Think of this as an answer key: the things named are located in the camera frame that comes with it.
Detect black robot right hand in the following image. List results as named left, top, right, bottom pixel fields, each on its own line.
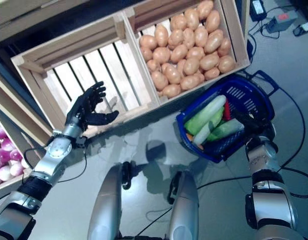
left=234, top=109, right=276, bottom=141

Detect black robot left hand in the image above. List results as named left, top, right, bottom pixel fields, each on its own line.
left=65, top=80, right=120, bottom=138

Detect blue plastic shopping basket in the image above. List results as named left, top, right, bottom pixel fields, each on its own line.
left=175, top=69, right=279, bottom=165

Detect red chili pepper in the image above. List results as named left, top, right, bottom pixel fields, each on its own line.
left=223, top=99, right=232, bottom=121

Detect wooden crate of turnips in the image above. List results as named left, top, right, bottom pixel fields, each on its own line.
left=0, top=73, right=53, bottom=193

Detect wooden crate white slat floor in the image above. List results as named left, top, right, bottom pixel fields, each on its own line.
left=10, top=13, right=161, bottom=140

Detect brown potato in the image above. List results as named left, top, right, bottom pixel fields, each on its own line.
left=151, top=71, right=169, bottom=91
left=180, top=75, right=201, bottom=91
left=184, top=8, right=200, bottom=31
left=170, top=13, right=187, bottom=31
left=139, top=34, right=158, bottom=51
left=218, top=55, right=236, bottom=74
left=196, top=0, right=215, bottom=21
left=162, top=84, right=182, bottom=99
left=154, top=24, right=169, bottom=48
left=205, top=9, right=221, bottom=33

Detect black round floor object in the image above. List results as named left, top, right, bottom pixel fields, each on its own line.
left=246, top=34, right=257, bottom=61

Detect wooden crate of potatoes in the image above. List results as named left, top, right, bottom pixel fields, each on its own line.
left=122, top=0, right=252, bottom=107

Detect silver robot left leg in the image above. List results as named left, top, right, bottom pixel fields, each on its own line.
left=87, top=161, right=132, bottom=240

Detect silver robot leg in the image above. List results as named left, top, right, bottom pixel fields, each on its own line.
left=167, top=169, right=200, bottom=240
left=87, top=161, right=132, bottom=240

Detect wooden produce display stand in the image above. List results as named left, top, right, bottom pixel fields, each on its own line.
left=0, top=0, right=252, bottom=176

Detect silver robot right leg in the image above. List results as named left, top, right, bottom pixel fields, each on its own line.
left=167, top=169, right=200, bottom=240

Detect grey box red button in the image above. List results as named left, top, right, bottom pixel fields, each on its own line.
left=265, top=8, right=299, bottom=33

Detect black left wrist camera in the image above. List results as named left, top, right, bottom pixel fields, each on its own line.
left=73, top=136, right=87, bottom=150

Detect thick black floor cable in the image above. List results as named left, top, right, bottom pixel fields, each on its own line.
left=278, top=87, right=306, bottom=168

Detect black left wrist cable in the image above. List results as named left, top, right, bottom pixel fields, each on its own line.
left=23, top=147, right=88, bottom=183

